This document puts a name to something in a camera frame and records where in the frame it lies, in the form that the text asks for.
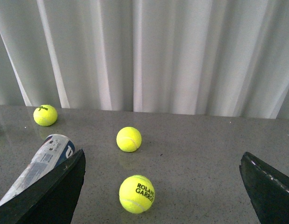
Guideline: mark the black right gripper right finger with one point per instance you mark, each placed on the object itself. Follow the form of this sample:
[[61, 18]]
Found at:
[[267, 188]]

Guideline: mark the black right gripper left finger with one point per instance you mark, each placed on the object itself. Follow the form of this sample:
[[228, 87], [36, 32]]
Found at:
[[50, 200]]

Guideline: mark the white pleated curtain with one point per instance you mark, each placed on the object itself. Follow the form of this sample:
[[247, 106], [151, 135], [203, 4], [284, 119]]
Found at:
[[211, 57]]

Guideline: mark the far tennis ball Wilson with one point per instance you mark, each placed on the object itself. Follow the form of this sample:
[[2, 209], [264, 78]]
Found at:
[[45, 115]]

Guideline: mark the Wilson tennis ball can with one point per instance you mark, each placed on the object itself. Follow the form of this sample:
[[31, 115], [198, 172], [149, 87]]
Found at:
[[55, 149]]

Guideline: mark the Roland Garros tennis ball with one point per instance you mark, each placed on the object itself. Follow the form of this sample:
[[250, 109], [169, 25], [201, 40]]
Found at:
[[136, 194]]

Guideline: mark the middle plain tennis ball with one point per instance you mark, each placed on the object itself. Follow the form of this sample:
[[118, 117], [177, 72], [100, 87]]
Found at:
[[129, 139]]

